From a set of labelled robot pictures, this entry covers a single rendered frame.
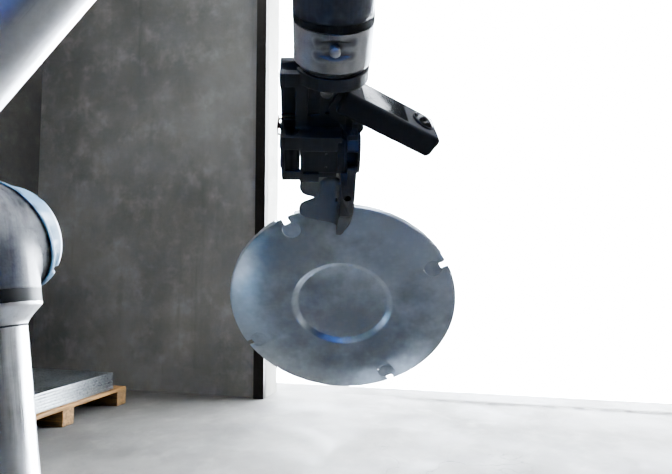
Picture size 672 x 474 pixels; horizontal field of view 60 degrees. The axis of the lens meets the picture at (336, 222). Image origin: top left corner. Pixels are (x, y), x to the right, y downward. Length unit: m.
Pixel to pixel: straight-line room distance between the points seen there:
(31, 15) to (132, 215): 4.60
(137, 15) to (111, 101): 0.75
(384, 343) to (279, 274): 0.17
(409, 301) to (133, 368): 4.41
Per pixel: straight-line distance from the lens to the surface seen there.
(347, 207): 0.62
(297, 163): 0.60
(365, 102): 0.57
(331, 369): 0.83
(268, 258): 0.72
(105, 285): 5.17
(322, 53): 0.54
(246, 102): 4.72
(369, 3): 0.53
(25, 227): 0.66
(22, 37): 0.48
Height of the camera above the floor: 1.00
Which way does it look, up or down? 4 degrees up
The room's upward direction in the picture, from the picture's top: straight up
